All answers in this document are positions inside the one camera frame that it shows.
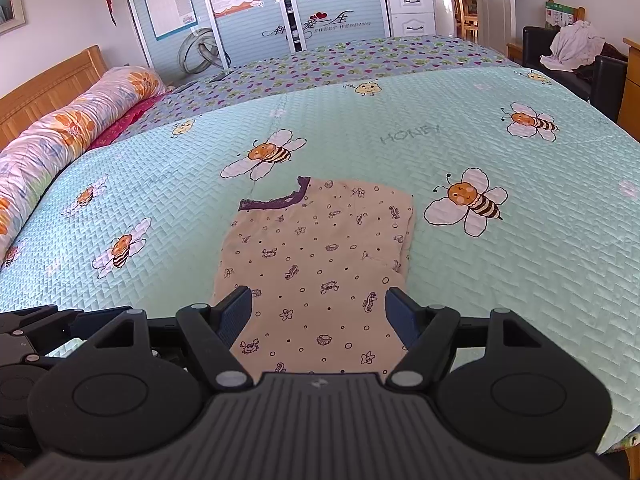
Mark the white cloth pile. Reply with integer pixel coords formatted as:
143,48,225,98
540,21,605,72

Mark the white panel door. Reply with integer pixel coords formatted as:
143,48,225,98
476,0,516,54

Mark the long floral bolster pillow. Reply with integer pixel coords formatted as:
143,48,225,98
0,66,167,254

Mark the white drawer cabinet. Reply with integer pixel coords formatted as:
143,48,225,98
387,0,436,37

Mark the wooden cabinet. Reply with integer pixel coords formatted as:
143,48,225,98
617,37,640,141

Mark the silver hula hoop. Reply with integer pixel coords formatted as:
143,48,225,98
178,28,231,75

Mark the mint green bee quilt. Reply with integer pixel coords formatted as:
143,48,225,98
1,68,639,448

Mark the beige floral pajama top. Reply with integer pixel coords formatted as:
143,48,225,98
213,177,414,380

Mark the blue sliding wardrobe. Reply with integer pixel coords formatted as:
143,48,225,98
128,0,390,82

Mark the red pillow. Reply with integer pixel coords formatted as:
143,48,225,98
88,96,163,151

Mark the black chair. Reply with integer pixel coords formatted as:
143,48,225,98
523,26,628,122

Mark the wooden headboard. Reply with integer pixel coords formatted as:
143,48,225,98
0,44,107,150

